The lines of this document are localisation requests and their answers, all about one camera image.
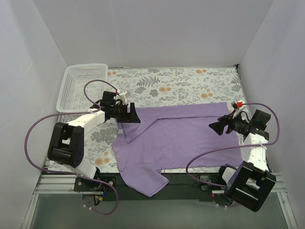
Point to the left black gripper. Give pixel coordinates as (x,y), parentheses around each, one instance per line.
(129,112)

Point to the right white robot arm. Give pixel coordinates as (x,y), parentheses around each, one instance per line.
(250,183)

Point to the floral table cloth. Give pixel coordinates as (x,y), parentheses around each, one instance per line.
(161,87)

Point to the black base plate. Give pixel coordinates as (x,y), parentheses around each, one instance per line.
(180,187)

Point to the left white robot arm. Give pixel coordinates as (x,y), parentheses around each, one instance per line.
(67,146)

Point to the white plastic basket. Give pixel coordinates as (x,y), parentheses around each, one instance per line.
(71,95)

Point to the purple t shirt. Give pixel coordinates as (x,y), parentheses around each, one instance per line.
(172,137)

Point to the aluminium frame rail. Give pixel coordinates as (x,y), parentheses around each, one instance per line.
(55,205)

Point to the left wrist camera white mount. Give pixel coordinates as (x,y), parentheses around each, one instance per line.
(122,96)

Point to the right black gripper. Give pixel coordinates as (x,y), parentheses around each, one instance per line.
(227,124)

